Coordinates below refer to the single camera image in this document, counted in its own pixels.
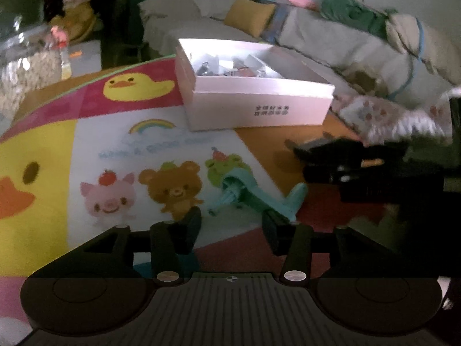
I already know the yellow cushion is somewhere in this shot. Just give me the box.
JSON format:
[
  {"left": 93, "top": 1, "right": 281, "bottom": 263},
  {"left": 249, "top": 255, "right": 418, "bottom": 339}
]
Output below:
[{"left": 223, "top": 0, "right": 276, "bottom": 37}]

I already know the pile of small trinkets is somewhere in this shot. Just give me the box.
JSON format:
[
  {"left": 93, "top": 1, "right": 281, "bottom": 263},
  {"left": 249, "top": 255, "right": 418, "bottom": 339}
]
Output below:
[{"left": 192, "top": 52, "right": 281, "bottom": 78}]

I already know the small red lid plastic jar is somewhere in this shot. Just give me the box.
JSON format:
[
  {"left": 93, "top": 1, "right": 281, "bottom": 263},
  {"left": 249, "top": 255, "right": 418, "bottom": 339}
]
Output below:
[{"left": 58, "top": 41, "right": 73, "bottom": 80}]

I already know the grey covered sofa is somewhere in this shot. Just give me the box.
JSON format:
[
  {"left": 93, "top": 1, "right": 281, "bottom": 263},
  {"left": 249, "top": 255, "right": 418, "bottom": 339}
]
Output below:
[{"left": 139, "top": 0, "right": 461, "bottom": 116}]

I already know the yellow plush toy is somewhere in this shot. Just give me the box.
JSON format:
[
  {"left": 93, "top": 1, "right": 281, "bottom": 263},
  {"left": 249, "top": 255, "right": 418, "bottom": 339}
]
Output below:
[{"left": 54, "top": 2, "right": 96, "bottom": 40}]

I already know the white cardboard box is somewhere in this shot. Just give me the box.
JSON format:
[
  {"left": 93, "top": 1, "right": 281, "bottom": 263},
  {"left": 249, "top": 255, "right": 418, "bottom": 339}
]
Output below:
[{"left": 175, "top": 38, "right": 336, "bottom": 131}]

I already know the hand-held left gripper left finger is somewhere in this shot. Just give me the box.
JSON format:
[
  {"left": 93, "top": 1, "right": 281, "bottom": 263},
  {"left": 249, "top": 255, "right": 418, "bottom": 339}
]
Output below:
[{"left": 84, "top": 206, "right": 203, "bottom": 285}]

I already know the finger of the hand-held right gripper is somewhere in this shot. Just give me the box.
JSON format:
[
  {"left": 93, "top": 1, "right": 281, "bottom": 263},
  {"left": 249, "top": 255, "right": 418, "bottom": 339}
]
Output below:
[
  {"left": 303, "top": 164, "right": 361, "bottom": 185},
  {"left": 284, "top": 138, "right": 382, "bottom": 168}
]

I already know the beige pillow with blue strap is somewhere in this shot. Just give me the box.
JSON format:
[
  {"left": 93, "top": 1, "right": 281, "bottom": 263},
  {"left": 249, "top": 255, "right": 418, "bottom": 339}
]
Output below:
[{"left": 385, "top": 12, "right": 461, "bottom": 99}]

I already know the white paw print cloth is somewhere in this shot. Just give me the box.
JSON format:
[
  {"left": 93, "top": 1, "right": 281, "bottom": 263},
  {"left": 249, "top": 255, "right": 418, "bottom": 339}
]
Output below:
[{"left": 331, "top": 92, "right": 452, "bottom": 146}]

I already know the pink plastic toy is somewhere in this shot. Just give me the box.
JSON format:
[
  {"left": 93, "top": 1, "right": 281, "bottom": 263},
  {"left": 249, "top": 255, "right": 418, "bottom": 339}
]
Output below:
[{"left": 50, "top": 25, "right": 69, "bottom": 46}]

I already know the large glass jar of peanuts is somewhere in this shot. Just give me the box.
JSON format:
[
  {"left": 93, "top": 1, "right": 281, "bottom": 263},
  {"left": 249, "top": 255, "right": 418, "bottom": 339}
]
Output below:
[{"left": 0, "top": 14, "right": 63, "bottom": 123}]

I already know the green cloth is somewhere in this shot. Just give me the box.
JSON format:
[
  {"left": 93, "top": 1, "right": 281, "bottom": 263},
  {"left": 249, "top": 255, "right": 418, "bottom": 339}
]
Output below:
[{"left": 319, "top": 0, "right": 397, "bottom": 40}]

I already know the colourful cartoon play mat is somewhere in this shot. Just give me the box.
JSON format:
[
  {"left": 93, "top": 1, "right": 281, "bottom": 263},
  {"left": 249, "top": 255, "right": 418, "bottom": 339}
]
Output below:
[{"left": 0, "top": 56, "right": 397, "bottom": 346}]

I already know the teal plastic tool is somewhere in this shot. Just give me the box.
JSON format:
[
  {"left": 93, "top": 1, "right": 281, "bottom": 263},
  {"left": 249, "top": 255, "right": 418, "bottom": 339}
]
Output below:
[{"left": 208, "top": 171, "right": 308, "bottom": 223}]

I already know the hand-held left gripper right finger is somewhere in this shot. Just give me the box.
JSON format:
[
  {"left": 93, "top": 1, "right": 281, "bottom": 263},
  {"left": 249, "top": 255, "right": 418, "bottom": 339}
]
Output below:
[{"left": 262, "top": 211, "right": 382, "bottom": 285}]

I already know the blue patterned cushion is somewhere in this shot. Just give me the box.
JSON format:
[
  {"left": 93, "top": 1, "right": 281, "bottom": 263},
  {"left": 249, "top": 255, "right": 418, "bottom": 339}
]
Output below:
[{"left": 261, "top": 2, "right": 292, "bottom": 42}]

